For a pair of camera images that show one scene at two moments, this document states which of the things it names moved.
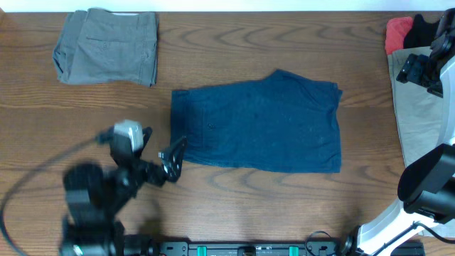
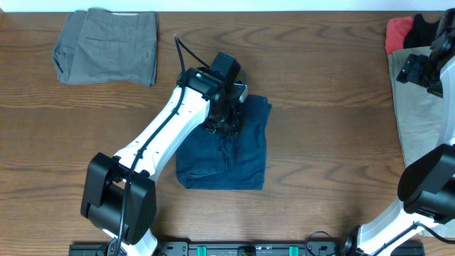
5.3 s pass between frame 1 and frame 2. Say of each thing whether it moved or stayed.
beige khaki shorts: stayed
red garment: stayed
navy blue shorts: moved
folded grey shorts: stayed
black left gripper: moved
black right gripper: stayed
